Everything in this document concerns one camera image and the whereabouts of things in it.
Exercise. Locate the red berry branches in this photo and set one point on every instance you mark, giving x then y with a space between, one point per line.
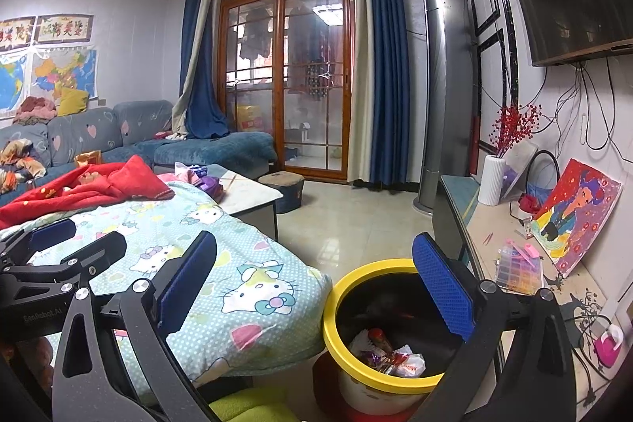
512 125

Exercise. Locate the television cabinet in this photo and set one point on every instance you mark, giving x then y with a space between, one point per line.
447 214

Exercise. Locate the beige curtain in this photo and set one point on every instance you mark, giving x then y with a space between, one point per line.
361 105
180 120

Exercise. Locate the yellow green cushion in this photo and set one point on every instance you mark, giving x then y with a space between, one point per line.
247 404

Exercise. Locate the person's left hand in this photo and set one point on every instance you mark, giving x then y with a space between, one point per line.
37 362

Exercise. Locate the round blue stool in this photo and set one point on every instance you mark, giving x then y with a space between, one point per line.
284 197

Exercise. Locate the silver tower air conditioner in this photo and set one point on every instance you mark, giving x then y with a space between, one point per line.
445 105

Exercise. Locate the blue heart pattern sofa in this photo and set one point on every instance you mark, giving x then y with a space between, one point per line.
99 130

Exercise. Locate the light blue printed blanket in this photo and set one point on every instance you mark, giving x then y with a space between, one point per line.
247 264

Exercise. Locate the wooden sliding glass door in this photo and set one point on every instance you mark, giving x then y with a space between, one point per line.
283 56

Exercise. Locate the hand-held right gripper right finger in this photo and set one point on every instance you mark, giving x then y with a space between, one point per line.
442 283

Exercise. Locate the clear plastic bag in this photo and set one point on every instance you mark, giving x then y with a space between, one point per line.
360 345

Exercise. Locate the world map poster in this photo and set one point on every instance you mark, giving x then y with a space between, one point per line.
12 86

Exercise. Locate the red round mat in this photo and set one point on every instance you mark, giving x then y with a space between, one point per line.
326 382

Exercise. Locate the white coffee table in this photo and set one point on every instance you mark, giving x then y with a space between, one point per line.
247 194

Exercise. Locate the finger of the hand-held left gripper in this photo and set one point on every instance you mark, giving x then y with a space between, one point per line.
94 251
49 234

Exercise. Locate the pink tweezers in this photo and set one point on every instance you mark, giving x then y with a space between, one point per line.
488 238

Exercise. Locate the bead organizer box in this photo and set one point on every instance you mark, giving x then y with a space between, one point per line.
517 268

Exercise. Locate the pink toy iron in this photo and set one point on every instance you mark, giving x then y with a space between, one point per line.
608 348

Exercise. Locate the white printed plastic bag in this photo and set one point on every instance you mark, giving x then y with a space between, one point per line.
410 362

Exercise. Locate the blue curtain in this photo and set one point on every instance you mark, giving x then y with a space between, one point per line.
207 115
388 81

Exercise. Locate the gold gift box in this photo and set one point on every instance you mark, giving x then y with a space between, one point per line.
88 157

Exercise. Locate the pile of clothes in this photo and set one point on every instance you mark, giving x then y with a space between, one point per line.
34 108

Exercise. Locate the framed embroidery picture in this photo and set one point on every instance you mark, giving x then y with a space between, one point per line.
17 34
64 29

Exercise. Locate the red cap drink bottle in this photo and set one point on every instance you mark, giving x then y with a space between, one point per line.
380 343

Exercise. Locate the yellow rimmed trash bin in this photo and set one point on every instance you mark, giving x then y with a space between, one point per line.
376 266

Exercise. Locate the white ribbed vase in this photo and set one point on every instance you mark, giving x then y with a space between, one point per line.
491 179

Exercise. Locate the yellow cardboard box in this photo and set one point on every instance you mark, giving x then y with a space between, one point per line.
249 120

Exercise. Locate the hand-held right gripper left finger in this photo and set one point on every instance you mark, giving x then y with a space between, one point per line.
188 278

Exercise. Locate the white drawing board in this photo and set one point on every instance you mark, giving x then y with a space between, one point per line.
519 170

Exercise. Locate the colourful patterned blanket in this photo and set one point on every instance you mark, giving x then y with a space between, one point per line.
20 165

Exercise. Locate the colourful figure painting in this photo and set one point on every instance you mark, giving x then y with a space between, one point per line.
578 214

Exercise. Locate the yellow country map poster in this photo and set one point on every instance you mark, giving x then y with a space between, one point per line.
64 71

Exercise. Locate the pink long tool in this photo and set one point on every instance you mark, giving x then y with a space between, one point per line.
514 249

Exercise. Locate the red blanket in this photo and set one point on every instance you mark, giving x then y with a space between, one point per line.
128 184

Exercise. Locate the printed table mat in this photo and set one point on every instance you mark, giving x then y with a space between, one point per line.
593 283

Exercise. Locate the pink small box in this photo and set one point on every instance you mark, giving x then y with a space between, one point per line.
530 249

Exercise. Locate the purple clothing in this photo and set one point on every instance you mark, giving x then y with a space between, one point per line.
207 182

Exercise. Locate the purple candy wrapper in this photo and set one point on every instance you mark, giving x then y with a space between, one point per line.
381 360

